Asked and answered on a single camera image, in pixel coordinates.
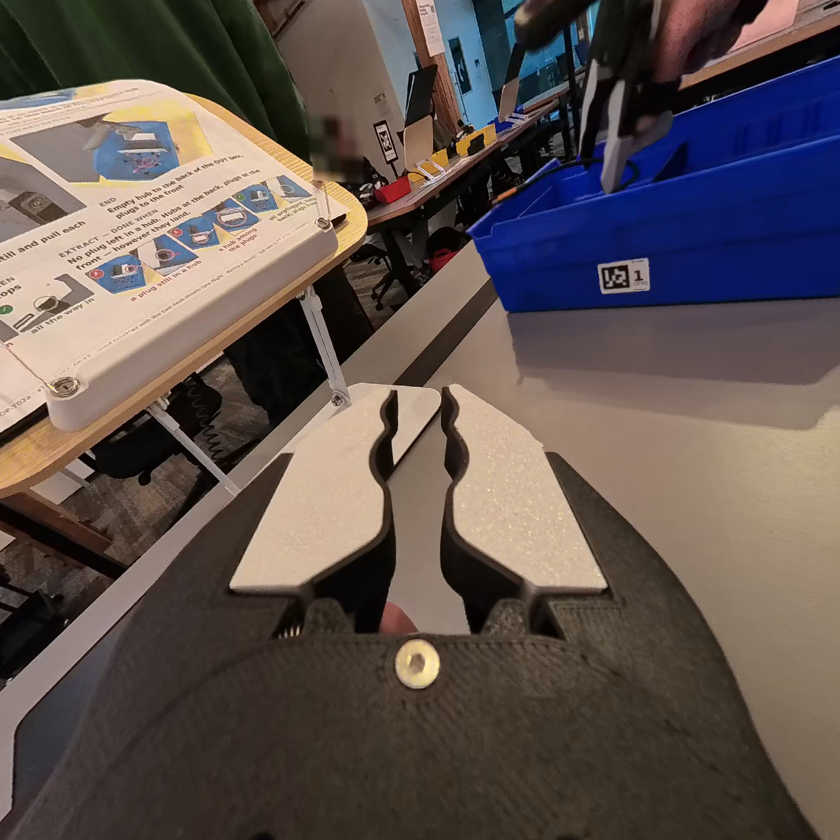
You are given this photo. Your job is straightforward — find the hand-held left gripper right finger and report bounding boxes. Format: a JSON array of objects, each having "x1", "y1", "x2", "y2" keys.
[{"x1": 440, "y1": 384, "x2": 609, "y2": 634}]

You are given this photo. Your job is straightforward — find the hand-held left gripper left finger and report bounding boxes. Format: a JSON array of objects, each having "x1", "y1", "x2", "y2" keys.
[{"x1": 228, "y1": 387, "x2": 399, "y2": 634}]

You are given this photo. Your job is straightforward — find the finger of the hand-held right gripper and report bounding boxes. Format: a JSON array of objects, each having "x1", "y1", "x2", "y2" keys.
[
  {"x1": 599, "y1": 79, "x2": 647, "y2": 195},
  {"x1": 577, "y1": 59, "x2": 614, "y2": 161}
]

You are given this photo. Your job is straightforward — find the black usb cable orange plugs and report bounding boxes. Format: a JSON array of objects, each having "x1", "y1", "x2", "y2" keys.
[{"x1": 492, "y1": 155, "x2": 641, "y2": 206}]

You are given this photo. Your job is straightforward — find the blue plastic bin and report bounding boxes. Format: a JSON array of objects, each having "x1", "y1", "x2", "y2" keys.
[{"x1": 467, "y1": 56, "x2": 840, "y2": 314}]

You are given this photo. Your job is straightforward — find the person's right hand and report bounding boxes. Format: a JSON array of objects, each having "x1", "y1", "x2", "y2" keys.
[{"x1": 653, "y1": 0, "x2": 770, "y2": 85}]

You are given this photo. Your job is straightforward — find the tan board on stand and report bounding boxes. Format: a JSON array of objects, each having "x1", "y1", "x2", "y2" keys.
[
  {"x1": 402, "y1": 63, "x2": 439, "y2": 179},
  {"x1": 497, "y1": 42, "x2": 527, "y2": 123}
]

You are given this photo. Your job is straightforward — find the white book stand wooden board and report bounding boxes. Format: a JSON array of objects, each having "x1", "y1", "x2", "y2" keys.
[{"x1": 0, "y1": 79, "x2": 442, "y2": 500}]

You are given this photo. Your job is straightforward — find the pink object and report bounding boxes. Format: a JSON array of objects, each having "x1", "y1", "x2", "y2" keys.
[{"x1": 728, "y1": 0, "x2": 807, "y2": 55}]

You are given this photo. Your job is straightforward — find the black office chair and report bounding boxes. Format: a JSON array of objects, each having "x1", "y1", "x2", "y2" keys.
[
  {"x1": 92, "y1": 374, "x2": 227, "y2": 490},
  {"x1": 351, "y1": 243, "x2": 421, "y2": 311}
]

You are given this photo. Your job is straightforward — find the brown wooden stool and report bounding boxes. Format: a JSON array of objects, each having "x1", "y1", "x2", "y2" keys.
[{"x1": 0, "y1": 489, "x2": 129, "y2": 578}]

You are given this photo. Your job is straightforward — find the printed instruction sheet pad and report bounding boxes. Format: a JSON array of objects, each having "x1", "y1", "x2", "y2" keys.
[{"x1": 0, "y1": 79, "x2": 340, "y2": 434}]

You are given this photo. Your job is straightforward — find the black coiled cord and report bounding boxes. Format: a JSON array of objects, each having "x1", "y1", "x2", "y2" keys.
[{"x1": 185, "y1": 375, "x2": 225, "y2": 463}]

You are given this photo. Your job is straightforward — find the wooden post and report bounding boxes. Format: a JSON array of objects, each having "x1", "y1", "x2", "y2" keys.
[{"x1": 400, "y1": 0, "x2": 462, "y2": 135}]

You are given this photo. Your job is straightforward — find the black wire cart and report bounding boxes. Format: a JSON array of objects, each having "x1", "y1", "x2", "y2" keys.
[{"x1": 0, "y1": 571, "x2": 67, "y2": 677}]

